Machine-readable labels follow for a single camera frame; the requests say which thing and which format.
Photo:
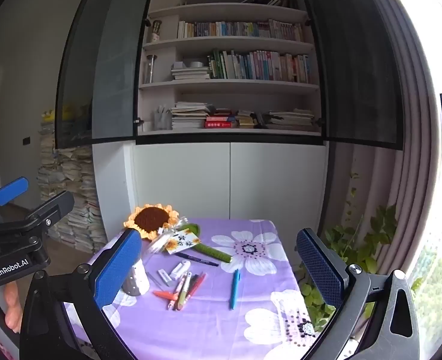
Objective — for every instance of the purple floral tablecloth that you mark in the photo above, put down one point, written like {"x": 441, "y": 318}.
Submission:
{"x": 270, "y": 320}

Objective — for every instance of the green potted plant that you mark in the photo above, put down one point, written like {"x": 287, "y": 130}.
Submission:
{"x": 345, "y": 240}

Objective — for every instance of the grey felt pen holder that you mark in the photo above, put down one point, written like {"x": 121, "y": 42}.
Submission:
{"x": 137, "y": 282}

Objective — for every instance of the crochet sunflower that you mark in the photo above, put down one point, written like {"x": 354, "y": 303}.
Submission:
{"x": 154, "y": 221}

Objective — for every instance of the red books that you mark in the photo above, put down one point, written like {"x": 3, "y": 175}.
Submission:
{"x": 221, "y": 119}

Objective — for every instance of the pink curtain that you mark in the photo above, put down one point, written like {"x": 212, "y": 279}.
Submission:
{"x": 381, "y": 122}

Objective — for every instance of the black marker pen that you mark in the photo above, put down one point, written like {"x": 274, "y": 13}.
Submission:
{"x": 196, "y": 260}

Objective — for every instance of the pink checked pen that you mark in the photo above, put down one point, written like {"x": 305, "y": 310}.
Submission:
{"x": 177, "y": 290}

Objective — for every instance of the sunflower gift card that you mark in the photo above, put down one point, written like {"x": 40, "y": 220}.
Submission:
{"x": 181, "y": 240}

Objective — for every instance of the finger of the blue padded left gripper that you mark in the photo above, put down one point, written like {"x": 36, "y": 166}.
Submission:
{"x": 51, "y": 211}
{"x": 13, "y": 190}

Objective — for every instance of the person's left hand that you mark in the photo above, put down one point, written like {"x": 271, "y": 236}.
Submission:
{"x": 13, "y": 313}

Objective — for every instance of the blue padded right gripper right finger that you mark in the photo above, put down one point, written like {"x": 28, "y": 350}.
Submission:
{"x": 392, "y": 330}

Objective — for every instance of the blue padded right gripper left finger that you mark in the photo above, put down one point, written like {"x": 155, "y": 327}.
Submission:
{"x": 46, "y": 331}

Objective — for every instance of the white bookshelf cabinet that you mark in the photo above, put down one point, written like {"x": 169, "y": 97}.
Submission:
{"x": 139, "y": 77}

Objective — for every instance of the orange utility knife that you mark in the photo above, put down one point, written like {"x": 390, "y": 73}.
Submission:
{"x": 166, "y": 295}

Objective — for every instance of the blue pen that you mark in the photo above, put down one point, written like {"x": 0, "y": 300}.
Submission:
{"x": 234, "y": 289}

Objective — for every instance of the white correction tape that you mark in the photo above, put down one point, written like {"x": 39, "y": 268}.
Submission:
{"x": 180, "y": 269}

